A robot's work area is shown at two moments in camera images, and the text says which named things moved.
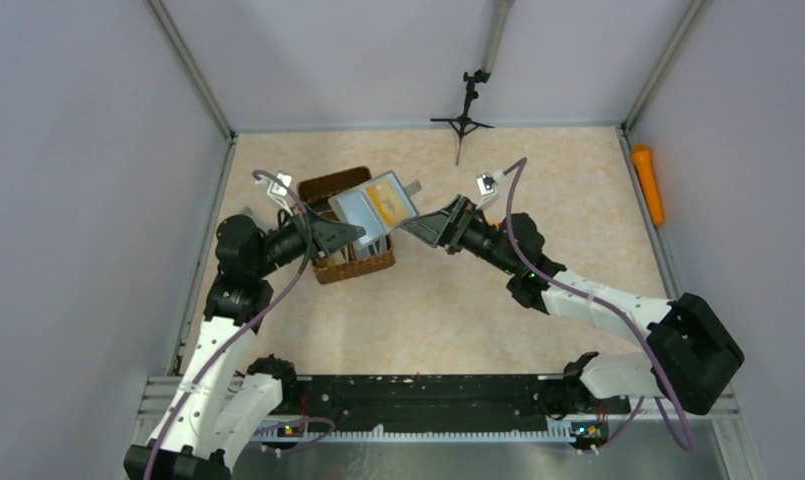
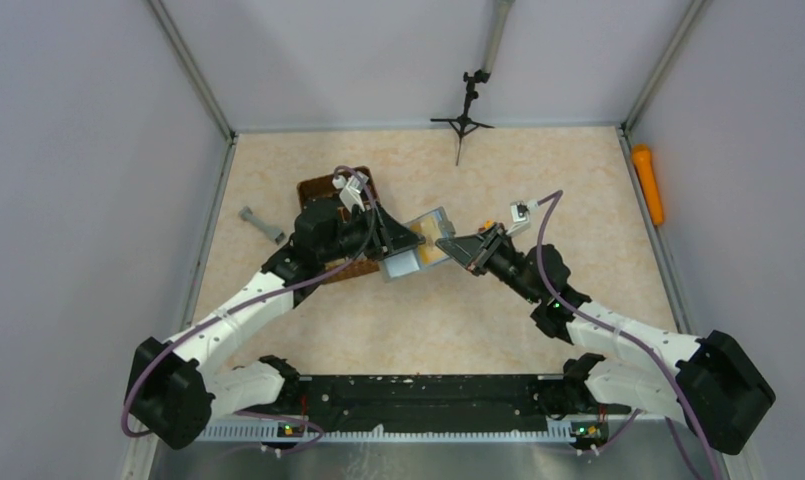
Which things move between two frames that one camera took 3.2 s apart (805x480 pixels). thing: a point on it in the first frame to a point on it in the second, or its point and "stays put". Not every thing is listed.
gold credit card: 388,203 to 428,252
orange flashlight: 643,159 stays put
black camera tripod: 497,15 stays put
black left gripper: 312,235 to 382,235
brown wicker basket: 354,260 stays put
